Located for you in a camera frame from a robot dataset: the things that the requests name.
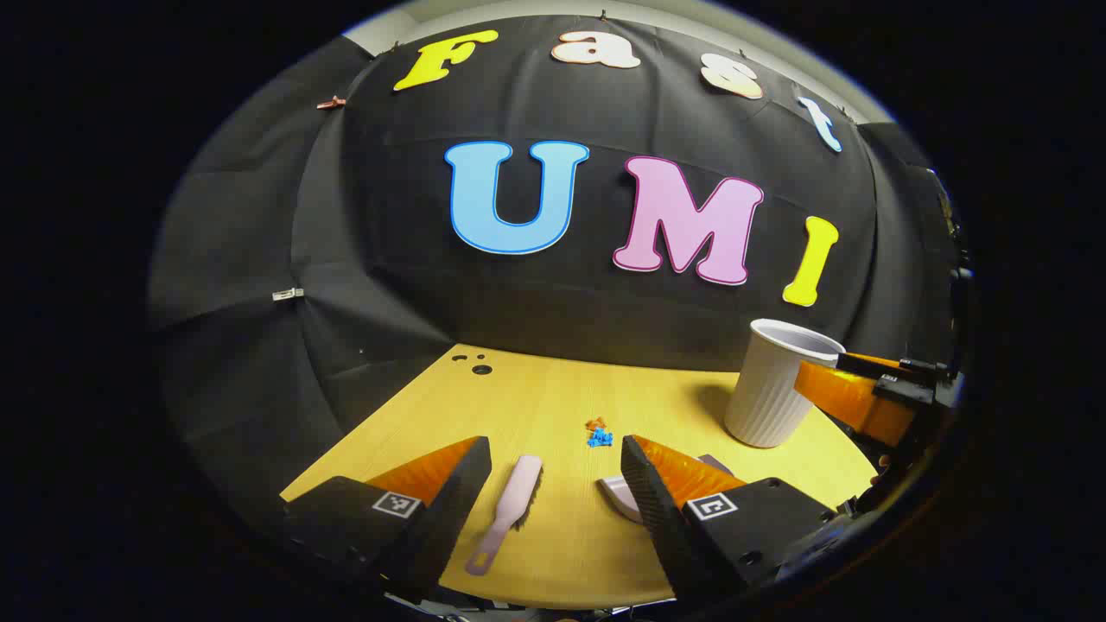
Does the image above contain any wooden desktop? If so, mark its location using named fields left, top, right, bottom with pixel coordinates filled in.
left=278, top=343, right=878, bottom=610

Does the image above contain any white ribbed garbage bin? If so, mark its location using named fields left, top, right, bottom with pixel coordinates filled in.
left=724, top=318, right=846, bottom=449

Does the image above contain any pink dustpan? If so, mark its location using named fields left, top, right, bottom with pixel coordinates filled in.
left=598, top=454, right=735, bottom=525

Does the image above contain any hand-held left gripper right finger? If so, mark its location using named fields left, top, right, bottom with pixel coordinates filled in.
left=620, top=435, right=843, bottom=606

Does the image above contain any small pink broom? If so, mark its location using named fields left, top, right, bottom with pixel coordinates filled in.
left=465, top=455, right=545, bottom=577

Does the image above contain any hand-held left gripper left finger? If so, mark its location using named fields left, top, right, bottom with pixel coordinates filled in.
left=281, top=436, right=493, bottom=606

